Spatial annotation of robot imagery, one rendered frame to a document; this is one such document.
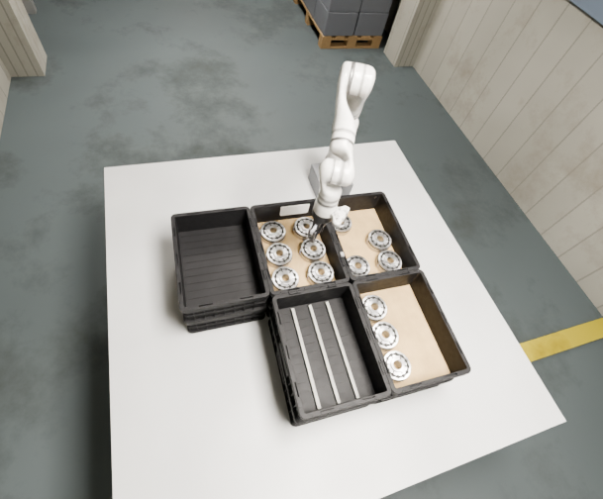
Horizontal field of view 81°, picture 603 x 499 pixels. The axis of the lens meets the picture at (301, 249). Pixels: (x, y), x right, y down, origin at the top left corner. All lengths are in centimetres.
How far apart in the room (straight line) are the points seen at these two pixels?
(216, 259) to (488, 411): 119
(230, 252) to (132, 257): 42
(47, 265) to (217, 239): 138
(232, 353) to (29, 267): 159
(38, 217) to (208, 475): 205
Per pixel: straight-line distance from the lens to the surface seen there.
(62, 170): 306
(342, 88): 115
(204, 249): 142
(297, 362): 125
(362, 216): 162
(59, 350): 232
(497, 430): 163
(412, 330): 142
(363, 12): 455
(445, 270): 179
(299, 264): 140
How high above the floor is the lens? 203
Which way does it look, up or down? 56 degrees down
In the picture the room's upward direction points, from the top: 16 degrees clockwise
